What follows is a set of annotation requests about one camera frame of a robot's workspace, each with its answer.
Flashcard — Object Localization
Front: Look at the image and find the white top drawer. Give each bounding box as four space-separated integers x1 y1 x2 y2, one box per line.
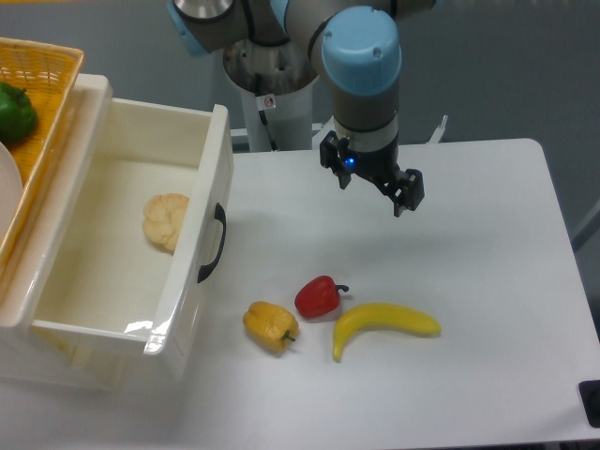
34 99 233 378

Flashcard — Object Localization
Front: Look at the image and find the white plate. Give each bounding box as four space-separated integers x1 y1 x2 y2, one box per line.
0 144 23 238

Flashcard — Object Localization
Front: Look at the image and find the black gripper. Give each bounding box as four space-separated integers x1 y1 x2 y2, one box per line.
319 131 424 218

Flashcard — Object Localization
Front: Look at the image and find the beige bread roll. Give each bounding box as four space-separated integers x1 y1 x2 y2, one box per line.
142 193 189 253

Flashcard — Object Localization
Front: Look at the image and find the black corner object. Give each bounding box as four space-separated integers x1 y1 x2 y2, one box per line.
578 380 600 428

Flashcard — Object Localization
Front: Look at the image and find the red bell pepper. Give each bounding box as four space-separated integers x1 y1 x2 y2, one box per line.
294 276 349 319

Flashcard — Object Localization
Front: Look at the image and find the yellow bell pepper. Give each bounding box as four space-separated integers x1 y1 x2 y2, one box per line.
243 301 299 354

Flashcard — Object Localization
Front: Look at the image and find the yellow banana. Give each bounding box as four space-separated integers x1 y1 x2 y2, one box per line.
332 303 442 362

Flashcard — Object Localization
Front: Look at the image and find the green bell pepper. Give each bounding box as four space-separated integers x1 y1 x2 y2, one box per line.
1 82 38 145

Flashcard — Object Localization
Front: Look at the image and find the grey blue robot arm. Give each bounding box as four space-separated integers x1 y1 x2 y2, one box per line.
167 1 432 215

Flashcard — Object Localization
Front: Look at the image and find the yellow woven basket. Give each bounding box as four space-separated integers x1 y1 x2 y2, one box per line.
1 37 84 267

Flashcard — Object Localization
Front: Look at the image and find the white drawer cabinet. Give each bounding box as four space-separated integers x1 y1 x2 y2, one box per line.
1 74 127 390

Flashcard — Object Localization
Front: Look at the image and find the white metal bracket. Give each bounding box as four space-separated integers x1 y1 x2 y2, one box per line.
427 114 448 144

